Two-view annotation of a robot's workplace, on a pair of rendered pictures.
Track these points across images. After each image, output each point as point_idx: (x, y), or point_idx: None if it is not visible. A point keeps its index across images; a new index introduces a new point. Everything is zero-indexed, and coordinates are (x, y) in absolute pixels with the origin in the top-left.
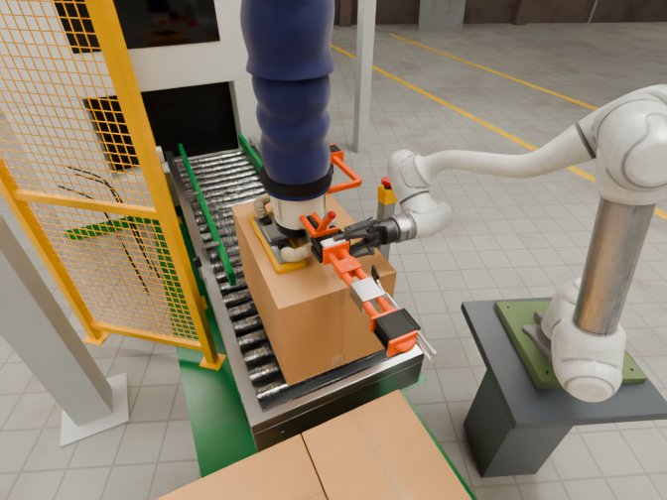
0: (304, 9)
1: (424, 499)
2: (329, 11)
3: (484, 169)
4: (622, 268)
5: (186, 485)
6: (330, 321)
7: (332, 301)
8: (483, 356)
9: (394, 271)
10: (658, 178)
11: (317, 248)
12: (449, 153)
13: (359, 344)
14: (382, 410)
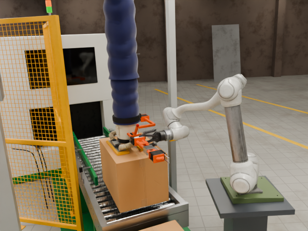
0: (127, 59)
1: None
2: (135, 59)
3: (195, 108)
4: (236, 130)
5: None
6: (139, 175)
7: (139, 164)
8: (211, 196)
9: (166, 153)
10: (228, 94)
11: (132, 139)
12: (183, 105)
13: (154, 194)
14: (166, 226)
